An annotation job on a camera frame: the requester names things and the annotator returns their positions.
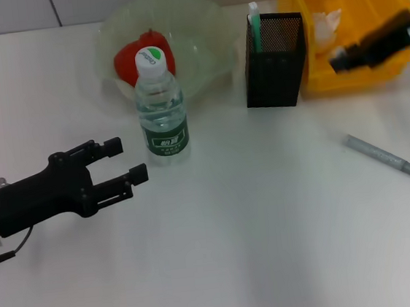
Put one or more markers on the green toothbrush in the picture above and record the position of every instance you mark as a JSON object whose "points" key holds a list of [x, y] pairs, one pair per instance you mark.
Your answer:
{"points": [[256, 27]]}

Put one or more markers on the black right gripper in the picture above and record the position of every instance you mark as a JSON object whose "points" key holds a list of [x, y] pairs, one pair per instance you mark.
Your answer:
{"points": [[391, 38]]}

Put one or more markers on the red-orange toy orange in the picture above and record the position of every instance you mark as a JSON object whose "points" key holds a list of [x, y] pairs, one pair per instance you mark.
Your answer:
{"points": [[126, 63]]}

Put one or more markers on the grey marker pen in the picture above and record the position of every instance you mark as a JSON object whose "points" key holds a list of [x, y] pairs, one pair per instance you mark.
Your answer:
{"points": [[385, 156]]}

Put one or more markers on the yellow plastic bin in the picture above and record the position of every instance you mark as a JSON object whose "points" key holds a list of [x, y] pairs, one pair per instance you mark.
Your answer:
{"points": [[358, 5]]}

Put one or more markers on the white paper ball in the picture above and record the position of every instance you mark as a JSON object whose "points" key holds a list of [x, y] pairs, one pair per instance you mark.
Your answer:
{"points": [[324, 31]]}

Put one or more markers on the black mesh pen holder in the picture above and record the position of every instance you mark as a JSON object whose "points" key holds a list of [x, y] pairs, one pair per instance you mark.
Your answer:
{"points": [[274, 76]]}

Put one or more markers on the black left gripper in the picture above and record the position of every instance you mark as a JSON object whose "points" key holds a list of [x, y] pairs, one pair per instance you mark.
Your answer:
{"points": [[41, 200]]}

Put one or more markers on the green glass fruit plate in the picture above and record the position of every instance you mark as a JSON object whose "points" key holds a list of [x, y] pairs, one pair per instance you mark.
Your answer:
{"points": [[201, 51]]}

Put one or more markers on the clear green-label water bottle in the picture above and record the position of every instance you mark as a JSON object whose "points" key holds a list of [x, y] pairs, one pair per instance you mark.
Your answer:
{"points": [[167, 139]]}

